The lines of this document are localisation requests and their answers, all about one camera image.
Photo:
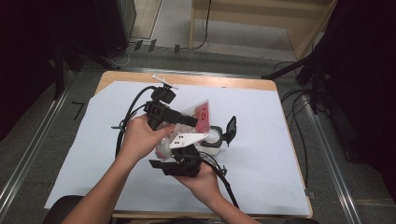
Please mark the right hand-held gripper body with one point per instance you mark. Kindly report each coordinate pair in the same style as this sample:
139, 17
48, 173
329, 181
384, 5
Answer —
186, 163

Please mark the wooden shelf frame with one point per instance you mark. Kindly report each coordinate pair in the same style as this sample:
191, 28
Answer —
249, 18

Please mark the black tape strip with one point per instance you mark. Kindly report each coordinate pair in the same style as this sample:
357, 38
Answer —
138, 45
176, 48
152, 45

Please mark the clear container with black lid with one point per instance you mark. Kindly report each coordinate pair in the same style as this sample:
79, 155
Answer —
231, 127

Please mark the red and white pouch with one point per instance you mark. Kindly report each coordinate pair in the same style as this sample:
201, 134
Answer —
202, 116

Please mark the short metal floor rail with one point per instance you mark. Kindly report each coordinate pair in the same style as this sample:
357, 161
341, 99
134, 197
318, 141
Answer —
186, 72

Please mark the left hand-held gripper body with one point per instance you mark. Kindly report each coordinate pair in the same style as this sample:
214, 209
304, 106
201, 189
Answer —
158, 110

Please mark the white paper sheet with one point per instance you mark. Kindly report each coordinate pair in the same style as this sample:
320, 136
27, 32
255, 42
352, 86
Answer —
264, 174

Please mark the long metal floor rail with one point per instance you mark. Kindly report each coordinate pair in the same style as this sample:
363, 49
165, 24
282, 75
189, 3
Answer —
31, 152
336, 161

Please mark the black stand with long legs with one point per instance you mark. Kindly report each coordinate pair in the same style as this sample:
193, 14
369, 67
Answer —
59, 71

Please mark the wooden table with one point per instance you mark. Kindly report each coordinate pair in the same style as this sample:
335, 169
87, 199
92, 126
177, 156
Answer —
218, 80

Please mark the black cabinet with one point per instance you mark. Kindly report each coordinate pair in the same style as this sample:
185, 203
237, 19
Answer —
115, 25

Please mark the person's left hand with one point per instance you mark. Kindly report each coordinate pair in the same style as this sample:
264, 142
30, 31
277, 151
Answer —
140, 140

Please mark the dark curtain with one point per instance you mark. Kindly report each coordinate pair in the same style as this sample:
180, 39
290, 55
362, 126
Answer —
367, 77
25, 62

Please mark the person's right hand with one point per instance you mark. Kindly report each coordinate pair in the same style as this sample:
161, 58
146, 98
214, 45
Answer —
204, 183

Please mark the black chair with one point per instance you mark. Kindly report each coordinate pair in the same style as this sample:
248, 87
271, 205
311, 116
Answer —
59, 208

